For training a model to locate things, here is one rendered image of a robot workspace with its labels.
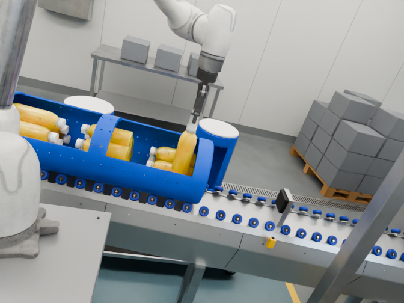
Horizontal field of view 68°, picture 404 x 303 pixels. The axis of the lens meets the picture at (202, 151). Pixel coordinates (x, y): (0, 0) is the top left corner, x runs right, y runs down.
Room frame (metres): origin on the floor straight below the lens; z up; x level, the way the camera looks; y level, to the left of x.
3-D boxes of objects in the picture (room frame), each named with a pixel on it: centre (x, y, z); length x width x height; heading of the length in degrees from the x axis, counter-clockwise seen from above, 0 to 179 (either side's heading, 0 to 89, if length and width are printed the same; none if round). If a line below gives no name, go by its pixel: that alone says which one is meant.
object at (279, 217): (1.21, -0.43, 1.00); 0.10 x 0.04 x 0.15; 7
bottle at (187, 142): (1.10, 0.07, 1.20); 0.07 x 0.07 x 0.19
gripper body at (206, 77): (1.10, 0.06, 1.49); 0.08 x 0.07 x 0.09; 7
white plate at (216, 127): (1.93, -0.06, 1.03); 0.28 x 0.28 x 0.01
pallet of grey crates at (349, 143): (4.13, -1.90, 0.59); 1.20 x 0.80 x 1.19; 14
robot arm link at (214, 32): (1.11, 0.07, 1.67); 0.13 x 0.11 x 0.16; 52
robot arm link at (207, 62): (1.10, 0.06, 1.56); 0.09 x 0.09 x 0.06
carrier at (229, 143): (1.93, -0.06, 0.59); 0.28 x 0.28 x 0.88
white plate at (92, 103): (1.64, 0.72, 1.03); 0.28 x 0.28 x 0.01
